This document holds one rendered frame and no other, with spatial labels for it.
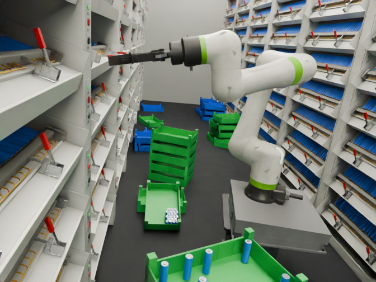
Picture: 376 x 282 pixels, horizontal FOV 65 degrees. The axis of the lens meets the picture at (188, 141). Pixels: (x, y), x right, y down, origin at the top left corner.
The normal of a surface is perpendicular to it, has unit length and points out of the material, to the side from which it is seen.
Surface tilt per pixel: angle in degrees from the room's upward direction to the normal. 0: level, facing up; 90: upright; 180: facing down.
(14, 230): 17
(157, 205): 22
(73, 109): 90
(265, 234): 90
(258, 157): 87
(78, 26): 90
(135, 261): 0
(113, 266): 0
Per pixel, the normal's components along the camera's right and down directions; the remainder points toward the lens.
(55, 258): 0.40, -0.88
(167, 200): 0.14, -0.76
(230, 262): 0.11, -0.94
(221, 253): 0.47, 0.33
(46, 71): 0.10, 0.33
